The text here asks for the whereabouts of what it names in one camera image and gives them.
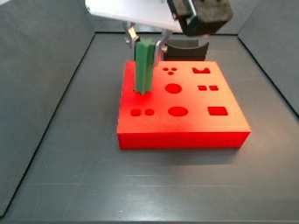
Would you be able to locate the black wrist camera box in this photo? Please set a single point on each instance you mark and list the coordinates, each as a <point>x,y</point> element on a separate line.
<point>201,17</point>

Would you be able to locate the black curved block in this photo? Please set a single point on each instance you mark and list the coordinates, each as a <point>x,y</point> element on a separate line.
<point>186,50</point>

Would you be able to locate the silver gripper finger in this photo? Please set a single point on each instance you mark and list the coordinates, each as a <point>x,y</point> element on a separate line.
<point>161,48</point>
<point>131,36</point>

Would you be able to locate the green star-shaped peg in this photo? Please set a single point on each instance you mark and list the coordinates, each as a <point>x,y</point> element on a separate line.
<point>145,57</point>

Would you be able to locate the red shape-sorting block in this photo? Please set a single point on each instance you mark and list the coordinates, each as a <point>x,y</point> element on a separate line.
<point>189,112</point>

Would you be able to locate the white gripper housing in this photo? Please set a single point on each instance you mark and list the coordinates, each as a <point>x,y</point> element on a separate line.
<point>145,12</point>

